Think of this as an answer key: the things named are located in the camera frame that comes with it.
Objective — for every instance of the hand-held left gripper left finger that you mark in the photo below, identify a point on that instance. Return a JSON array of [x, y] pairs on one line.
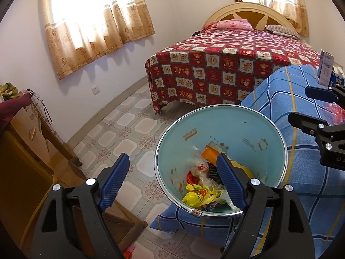
[[113, 186]]

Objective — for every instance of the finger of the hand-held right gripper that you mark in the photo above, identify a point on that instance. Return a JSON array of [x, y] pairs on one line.
[[304, 121], [320, 93]]

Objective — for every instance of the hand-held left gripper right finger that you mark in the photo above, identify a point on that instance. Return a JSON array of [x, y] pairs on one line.
[[229, 180]]

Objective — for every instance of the orange snack wrapper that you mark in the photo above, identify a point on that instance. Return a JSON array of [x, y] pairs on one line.
[[211, 153]]

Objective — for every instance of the blue snack wrapper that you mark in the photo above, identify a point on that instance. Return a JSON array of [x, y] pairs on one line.
[[207, 207]]

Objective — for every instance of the yellow and clear plastic bag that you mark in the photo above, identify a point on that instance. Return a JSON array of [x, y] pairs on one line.
[[196, 195]]

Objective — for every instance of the teal bin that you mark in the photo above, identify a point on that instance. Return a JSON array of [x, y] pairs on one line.
[[242, 132]]

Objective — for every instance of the blue milk carton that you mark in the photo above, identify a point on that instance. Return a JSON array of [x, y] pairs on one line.
[[339, 77]]

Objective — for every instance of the white and blue carton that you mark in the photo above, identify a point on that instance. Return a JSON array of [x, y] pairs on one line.
[[326, 67]]

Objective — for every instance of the blue plaid cloth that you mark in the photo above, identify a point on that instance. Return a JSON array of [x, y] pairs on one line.
[[302, 172]]

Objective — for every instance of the small red object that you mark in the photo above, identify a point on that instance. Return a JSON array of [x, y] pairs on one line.
[[128, 252]]

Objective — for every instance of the striped pillow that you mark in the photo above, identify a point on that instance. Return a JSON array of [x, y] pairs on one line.
[[283, 31]]

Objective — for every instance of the narrow beige patterned curtain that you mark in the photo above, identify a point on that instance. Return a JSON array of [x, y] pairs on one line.
[[293, 8]]

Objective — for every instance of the wooden cabinet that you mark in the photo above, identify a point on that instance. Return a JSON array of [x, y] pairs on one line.
[[27, 153]]

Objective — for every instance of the bed with red quilt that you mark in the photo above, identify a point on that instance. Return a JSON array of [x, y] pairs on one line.
[[229, 59]]

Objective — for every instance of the cream wooden headboard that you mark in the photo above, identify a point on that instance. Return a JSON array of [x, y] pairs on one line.
[[250, 12]]

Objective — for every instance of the pink pillow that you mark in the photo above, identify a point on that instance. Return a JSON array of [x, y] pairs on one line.
[[234, 24]]

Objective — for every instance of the maroon cloth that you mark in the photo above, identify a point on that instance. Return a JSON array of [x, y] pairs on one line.
[[13, 109]]

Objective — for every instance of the green cloth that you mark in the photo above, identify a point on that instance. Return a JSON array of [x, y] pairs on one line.
[[8, 90]]

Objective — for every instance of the wide beige patterned curtain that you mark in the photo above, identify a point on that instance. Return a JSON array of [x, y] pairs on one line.
[[94, 27]]

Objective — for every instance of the white wall socket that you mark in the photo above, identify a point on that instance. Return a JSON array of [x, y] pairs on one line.
[[95, 89]]

